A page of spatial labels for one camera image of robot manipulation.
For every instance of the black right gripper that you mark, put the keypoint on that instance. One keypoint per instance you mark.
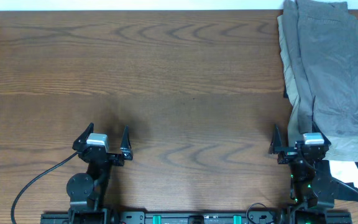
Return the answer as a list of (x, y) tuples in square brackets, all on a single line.
[(286, 155)]

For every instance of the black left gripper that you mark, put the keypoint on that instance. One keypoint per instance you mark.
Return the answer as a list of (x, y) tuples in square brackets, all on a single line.
[(126, 151)]

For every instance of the grey shorts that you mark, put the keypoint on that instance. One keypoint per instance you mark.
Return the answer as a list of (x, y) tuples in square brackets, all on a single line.
[(322, 40)]

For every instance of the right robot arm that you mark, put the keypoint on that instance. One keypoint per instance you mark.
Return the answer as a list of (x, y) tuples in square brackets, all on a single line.
[(312, 186)]

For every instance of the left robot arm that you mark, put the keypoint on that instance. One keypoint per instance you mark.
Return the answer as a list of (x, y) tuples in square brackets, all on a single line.
[(87, 190)]

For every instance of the beige khaki shorts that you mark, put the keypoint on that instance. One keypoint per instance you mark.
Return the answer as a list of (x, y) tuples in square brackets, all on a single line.
[(341, 149)]

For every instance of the white garment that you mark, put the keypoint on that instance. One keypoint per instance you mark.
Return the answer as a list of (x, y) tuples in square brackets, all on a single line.
[(345, 171)]

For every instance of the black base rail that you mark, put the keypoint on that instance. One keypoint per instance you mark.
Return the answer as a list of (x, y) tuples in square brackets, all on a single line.
[(253, 216)]

